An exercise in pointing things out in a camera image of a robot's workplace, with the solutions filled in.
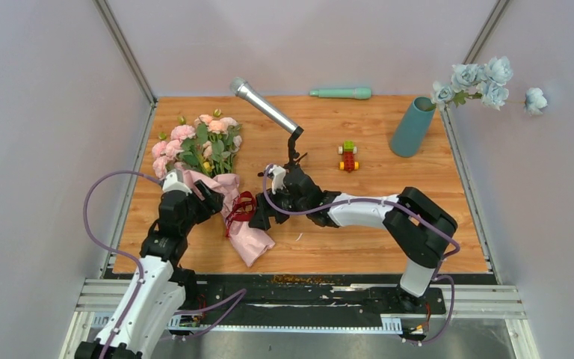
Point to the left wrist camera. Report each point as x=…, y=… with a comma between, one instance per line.
x=174, y=181

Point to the mint green toy microphone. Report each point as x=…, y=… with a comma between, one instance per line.
x=342, y=93

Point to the black microphone tripod stand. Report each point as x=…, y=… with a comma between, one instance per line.
x=293, y=148

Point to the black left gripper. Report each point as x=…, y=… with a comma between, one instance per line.
x=213, y=203

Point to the silver microphone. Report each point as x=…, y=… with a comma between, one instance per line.
x=242, y=89

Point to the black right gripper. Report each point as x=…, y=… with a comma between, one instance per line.
x=261, y=218

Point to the toy brick car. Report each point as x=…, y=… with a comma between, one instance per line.
x=348, y=151

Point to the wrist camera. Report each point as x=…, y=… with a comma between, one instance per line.
x=277, y=175
x=174, y=181

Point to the dark red printed ribbon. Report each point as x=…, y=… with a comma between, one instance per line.
x=243, y=209

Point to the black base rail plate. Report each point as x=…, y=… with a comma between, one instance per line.
x=289, y=303

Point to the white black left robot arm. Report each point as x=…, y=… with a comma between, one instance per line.
x=158, y=287

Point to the light blue artificial flowers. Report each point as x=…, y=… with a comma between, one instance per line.
x=486, y=83

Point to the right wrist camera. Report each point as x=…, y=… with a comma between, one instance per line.
x=277, y=175

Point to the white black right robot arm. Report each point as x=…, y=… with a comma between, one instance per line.
x=421, y=228

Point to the teal cylindrical vase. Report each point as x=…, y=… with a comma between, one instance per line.
x=411, y=131

